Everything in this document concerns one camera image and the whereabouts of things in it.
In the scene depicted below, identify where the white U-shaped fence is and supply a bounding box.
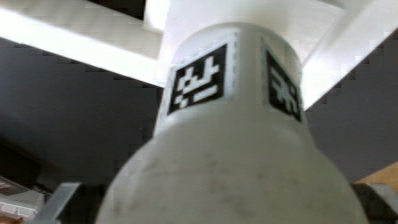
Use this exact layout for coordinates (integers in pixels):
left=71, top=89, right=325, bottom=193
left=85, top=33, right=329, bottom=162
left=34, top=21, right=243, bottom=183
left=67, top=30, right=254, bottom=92
left=0, top=0, right=398, bottom=106

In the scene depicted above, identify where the white lamp bulb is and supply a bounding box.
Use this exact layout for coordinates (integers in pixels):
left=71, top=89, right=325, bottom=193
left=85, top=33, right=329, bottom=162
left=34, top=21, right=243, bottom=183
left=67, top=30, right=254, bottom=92
left=94, top=23, right=369, bottom=224

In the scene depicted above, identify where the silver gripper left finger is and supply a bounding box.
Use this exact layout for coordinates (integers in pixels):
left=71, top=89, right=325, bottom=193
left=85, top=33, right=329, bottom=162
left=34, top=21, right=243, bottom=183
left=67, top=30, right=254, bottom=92
left=32, top=182, right=80, bottom=224

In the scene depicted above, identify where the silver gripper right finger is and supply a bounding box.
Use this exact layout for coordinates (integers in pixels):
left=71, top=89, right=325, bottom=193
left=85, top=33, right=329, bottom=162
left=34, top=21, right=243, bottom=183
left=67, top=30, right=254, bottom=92
left=352, top=183, right=398, bottom=224

